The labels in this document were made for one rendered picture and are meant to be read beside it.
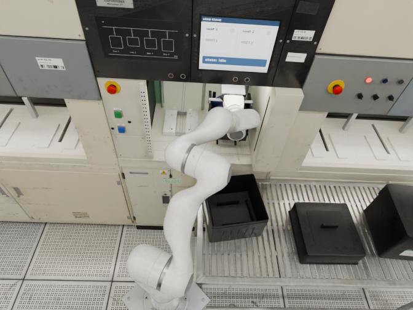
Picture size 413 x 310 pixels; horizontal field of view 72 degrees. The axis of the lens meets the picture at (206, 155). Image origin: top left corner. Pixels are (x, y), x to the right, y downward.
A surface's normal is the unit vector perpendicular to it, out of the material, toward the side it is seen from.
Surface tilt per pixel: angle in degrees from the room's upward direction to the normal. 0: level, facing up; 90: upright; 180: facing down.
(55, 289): 0
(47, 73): 90
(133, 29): 90
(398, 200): 0
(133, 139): 90
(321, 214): 0
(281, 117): 90
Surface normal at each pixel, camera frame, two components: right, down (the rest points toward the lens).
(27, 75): 0.00, 0.76
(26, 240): 0.07, -0.65
